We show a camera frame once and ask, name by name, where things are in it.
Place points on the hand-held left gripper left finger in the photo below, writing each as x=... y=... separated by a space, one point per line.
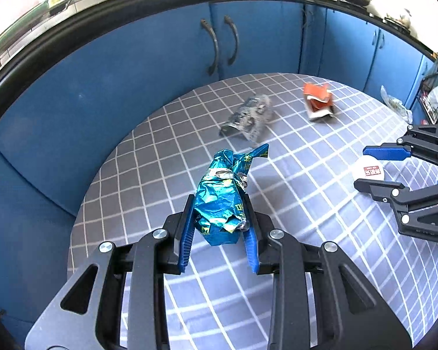
x=186 y=240

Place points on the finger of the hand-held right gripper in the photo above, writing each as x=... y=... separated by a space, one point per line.
x=372 y=186
x=387 y=152

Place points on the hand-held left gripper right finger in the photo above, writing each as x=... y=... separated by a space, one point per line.
x=251 y=248

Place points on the white round jar red label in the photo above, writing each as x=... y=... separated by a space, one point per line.
x=368 y=169

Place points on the blue snack wrapper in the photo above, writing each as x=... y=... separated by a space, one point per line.
x=219 y=200

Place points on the clear plastic bag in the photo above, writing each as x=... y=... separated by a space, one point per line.
x=396 y=104

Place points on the white plastic bag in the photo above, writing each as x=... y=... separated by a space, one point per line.
x=436 y=98

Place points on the blue cabinet door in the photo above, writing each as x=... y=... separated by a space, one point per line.
x=113 y=80
x=357 y=65
x=419 y=80
x=266 y=40
x=18 y=226

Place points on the crumpled orange white wrapper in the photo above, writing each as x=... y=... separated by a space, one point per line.
x=317 y=102

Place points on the crumpled silver foil wrapper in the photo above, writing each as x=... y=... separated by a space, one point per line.
x=248 y=116

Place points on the metal kettle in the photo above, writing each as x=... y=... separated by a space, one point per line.
x=401 y=18

